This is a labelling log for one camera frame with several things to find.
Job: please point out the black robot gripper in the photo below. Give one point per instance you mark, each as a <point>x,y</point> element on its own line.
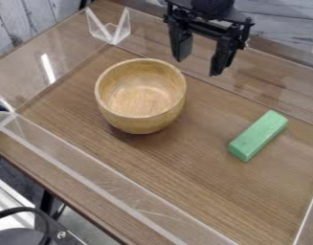
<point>213,18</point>

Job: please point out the green rectangular block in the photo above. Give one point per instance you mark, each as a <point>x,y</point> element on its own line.
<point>257,135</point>

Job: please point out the light wooden bowl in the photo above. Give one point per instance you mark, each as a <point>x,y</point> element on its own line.
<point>140,95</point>

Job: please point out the clear acrylic front barrier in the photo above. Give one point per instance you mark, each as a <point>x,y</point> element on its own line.
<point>124,209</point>

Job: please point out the black table leg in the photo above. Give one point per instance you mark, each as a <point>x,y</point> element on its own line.
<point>47,202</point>

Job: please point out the clear acrylic corner bracket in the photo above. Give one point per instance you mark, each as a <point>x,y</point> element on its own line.
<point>110,33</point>

